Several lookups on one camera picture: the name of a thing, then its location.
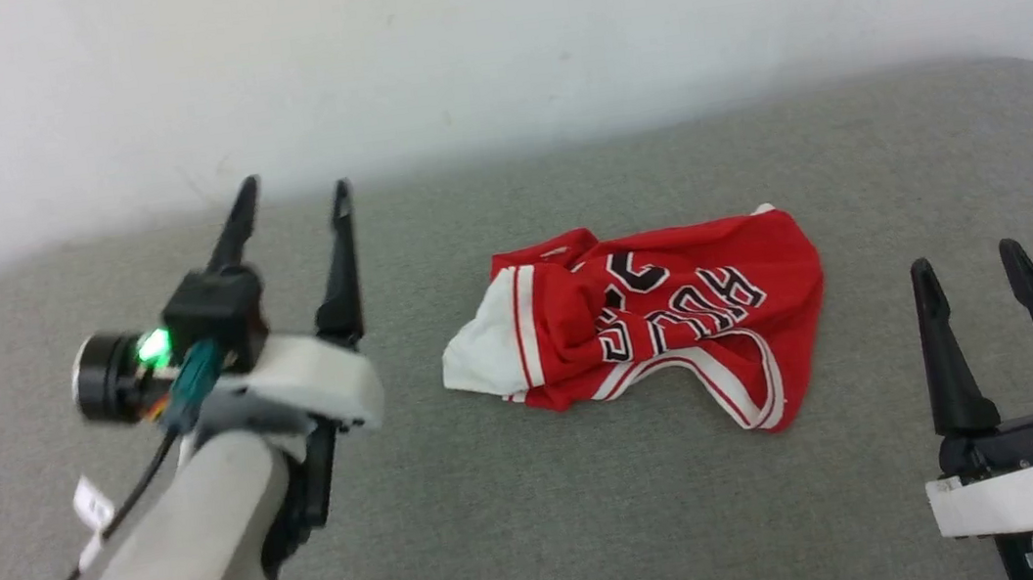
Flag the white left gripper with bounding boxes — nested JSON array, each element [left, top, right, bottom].
[[196, 163, 389, 449]]

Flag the red basketball jersey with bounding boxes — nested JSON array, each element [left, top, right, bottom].
[[427, 198, 842, 472]]

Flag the black left gripper motor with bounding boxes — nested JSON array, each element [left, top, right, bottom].
[[67, 323, 183, 430]]

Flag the grey fabric sofa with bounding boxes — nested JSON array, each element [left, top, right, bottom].
[[0, 49, 1033, 580]]

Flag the white cable label tag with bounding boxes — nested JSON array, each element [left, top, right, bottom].
[[69, 471, 120, 534]]

